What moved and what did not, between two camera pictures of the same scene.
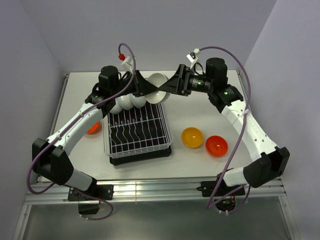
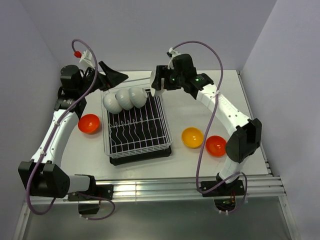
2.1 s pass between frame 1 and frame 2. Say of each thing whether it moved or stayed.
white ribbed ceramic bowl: stayed
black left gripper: moved
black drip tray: stayed
